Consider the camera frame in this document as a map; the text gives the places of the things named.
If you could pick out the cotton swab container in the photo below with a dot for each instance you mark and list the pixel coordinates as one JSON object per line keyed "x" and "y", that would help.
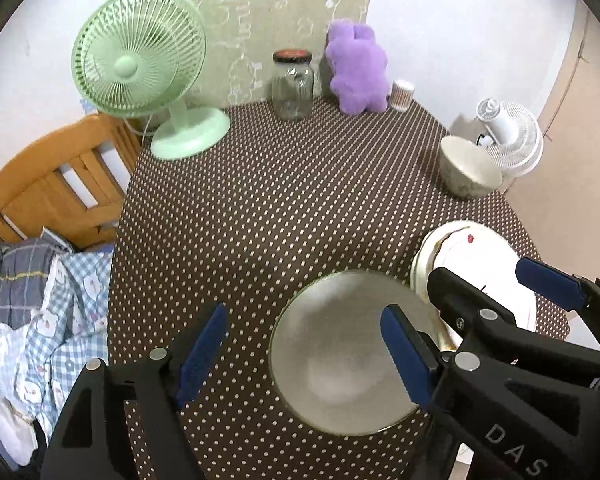
{"x": 401, "y": 96}

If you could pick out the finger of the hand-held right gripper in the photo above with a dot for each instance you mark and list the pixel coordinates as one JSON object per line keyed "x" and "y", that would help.
{"x": 550, "y": 282}
{"x": 455, "y": 290}

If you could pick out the large floral ceramic bowl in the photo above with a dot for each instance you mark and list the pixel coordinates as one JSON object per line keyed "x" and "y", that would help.
{"x": 462, "y": 180}

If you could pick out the white standing fan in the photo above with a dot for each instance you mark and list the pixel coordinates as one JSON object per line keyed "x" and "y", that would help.
{"x": 517, "y": 135}

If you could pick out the white cloth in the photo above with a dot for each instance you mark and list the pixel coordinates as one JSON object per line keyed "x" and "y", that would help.
{"x": 7, "y": 420}

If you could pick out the red floral scalloped plate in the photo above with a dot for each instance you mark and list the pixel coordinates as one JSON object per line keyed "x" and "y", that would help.
{"x": 485, "y": 260}

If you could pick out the dark cloth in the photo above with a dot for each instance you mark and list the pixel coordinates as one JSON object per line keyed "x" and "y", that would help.
{"x": 35, "y": 460}

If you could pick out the green patterned wall board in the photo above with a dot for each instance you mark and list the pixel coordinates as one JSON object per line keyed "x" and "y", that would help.
{"x": 260, "y": 35}

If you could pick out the beige door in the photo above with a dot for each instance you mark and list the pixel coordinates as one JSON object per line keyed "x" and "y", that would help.
{"x": 580, "y": 160}

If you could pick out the blue checked printed blanket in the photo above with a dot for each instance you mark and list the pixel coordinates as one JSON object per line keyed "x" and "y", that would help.
{"x": 75, "y": 310}

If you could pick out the green desk fan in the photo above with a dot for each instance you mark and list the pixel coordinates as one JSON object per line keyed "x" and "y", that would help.
{"x": 130, "y": 67}

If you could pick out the glass jar with dark lid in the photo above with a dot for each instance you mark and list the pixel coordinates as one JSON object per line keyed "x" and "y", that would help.
{"x": 292, "y": 90}

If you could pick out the purple plush toy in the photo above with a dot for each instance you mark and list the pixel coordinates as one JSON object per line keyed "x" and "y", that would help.
{"x": 355, "y": 70}

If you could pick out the grey glass plate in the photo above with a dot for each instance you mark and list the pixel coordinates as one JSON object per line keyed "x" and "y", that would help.
{"x": 330, "y": 360}

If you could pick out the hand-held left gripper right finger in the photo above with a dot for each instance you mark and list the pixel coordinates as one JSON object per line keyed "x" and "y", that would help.
{"x": 405, "y": 360}

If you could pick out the grey plaid cloth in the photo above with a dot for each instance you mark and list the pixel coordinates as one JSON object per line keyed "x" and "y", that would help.
{"x": 10, "y": 270}

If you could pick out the wooden chair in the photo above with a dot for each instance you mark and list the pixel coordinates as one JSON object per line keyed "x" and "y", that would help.
{"x": 35, "y": 175}

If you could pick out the brown polka dot tablecloth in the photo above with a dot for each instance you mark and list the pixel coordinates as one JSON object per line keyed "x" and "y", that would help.
{"x": 260, "y": 210}

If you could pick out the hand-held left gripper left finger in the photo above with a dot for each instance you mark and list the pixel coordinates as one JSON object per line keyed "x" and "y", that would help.
{"x": 200, "y": 355}

